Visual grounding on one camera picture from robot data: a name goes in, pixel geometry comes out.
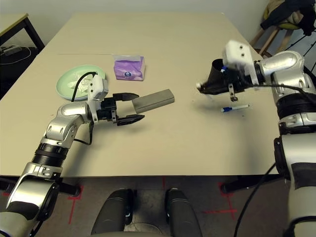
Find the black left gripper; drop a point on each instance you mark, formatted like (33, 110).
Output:
(108, 111)

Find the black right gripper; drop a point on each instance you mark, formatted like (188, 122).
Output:
(238, 77)

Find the white marker with blue cap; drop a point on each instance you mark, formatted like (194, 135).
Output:
(234, 108)

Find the grey glasses case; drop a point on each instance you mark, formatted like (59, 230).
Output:
(155, 100)

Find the white tissue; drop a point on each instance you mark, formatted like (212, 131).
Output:
(81, 86)

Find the light green plate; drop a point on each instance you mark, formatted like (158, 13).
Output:
(64, 81)

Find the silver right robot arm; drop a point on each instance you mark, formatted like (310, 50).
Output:
(284, 64)

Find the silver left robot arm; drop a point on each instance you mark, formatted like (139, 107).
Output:
(69, 109)

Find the black cup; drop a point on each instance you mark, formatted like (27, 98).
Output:
(216, 74)

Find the purple tissue pack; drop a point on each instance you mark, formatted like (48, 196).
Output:
(128, 67)

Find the wooden stool with green seat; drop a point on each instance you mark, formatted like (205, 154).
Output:
(269, 37)

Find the black tripod stand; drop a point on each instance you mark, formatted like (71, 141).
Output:
(296, 41)

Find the black table foot with caster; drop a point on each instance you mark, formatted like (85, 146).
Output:
(247, 185)
(5, 182)
(70, 188)

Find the black jacket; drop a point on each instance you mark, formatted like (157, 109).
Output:
(279, 14)

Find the dark grey robot left leg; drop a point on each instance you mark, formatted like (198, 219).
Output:
(113, 212)

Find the dark grey robot leg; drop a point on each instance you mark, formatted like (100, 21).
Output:
(182, 214)
(113, 212)

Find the beige fleece garment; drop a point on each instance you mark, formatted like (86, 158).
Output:
(293, 17)

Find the dark grey robot right leg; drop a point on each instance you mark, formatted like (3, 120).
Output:
(182, 214)

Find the grey power adapter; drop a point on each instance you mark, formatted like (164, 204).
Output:
(11, 49)

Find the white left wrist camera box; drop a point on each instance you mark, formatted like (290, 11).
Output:
(97, 85)

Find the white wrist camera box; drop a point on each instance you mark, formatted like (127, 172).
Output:
(237, 54)
(97, 85)

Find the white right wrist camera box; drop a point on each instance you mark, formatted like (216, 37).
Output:
(237, 54)

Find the beige side table black frame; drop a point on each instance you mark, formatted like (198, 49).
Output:
(10, 22)

